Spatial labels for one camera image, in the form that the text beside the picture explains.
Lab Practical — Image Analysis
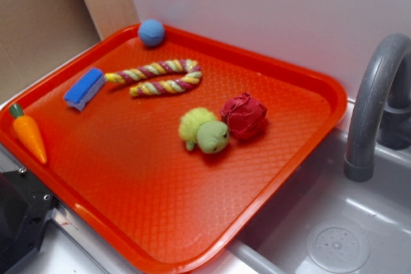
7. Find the blue rubber ball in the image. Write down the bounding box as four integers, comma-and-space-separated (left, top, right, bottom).
137, 19, 165, 47

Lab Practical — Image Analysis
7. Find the grey toy faucet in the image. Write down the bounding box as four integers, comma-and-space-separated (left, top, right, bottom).
344, 33, 410, 182

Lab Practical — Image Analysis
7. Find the red crumpled paper ball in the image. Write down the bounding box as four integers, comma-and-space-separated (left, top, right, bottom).
220, 92, 268, 140

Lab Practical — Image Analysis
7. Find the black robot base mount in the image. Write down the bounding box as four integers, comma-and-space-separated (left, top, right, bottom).
1, 168, 56, 273

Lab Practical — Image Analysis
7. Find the orange plastic tray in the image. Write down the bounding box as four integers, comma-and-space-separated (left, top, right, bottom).
1, 26, 347, 273

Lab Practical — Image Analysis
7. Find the orange toy carrot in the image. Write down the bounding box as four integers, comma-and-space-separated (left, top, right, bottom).
9, 103, 48, 164

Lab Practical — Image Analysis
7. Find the blue white sponge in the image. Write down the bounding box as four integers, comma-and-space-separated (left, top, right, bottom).
64, 68, 105, 111

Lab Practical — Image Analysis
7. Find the green plush turtle toy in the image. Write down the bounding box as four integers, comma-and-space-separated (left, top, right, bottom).
178, 107, 229, 154

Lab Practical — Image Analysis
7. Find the grey plastic sink basin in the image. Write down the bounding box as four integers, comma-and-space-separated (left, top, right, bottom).
229, 130, 410, 273

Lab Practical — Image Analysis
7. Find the multicolour twisted rope toy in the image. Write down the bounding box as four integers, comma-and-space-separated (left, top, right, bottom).
105, 59, 202, 98

